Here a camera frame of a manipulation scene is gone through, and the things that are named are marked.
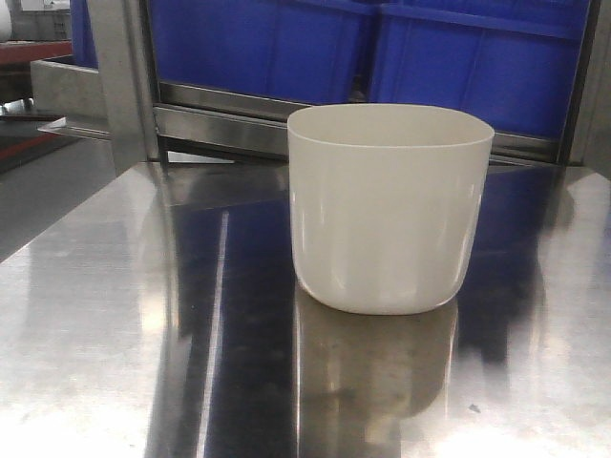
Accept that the blue crate right on shelf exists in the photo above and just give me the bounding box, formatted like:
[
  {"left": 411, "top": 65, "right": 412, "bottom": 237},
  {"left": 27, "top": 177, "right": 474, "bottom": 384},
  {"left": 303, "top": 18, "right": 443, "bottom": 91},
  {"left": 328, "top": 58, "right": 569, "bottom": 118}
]
[{"left": 368, "top": 1, "right": 590, "bottom": 139}]

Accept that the blue crate on shelf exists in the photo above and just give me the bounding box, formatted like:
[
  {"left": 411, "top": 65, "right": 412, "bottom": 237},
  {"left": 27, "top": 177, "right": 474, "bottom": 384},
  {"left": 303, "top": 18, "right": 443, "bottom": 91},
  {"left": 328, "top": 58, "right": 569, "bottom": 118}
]
[
  {"left": 150, "top": 1, "right": 373, "bottom": 104},
  {"left": 368, "top": 1, "right": 590, "bottom": 139}
]

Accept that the stainless steel shelf frame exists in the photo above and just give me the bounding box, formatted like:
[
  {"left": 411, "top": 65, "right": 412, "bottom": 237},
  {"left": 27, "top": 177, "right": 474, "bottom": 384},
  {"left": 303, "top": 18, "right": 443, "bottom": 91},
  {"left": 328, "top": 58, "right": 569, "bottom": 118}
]
[{"left": 31, "top": 1, "right": 610, "bottom": 172}]

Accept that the white plastic bin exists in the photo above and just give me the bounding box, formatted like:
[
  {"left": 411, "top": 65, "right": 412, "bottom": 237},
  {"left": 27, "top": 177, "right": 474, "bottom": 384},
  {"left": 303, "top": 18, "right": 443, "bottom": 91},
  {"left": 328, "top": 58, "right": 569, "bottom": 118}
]
[{"left": 286, "top": 103, "right": 495, "bottom": 315}]

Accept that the blue crate left on shelf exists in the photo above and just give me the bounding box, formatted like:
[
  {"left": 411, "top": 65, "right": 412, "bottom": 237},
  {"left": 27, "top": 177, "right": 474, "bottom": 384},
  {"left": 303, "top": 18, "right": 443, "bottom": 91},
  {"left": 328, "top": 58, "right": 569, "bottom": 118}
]
[{"left": 150, "top": 1, "right": 373, "bottom": 104}]

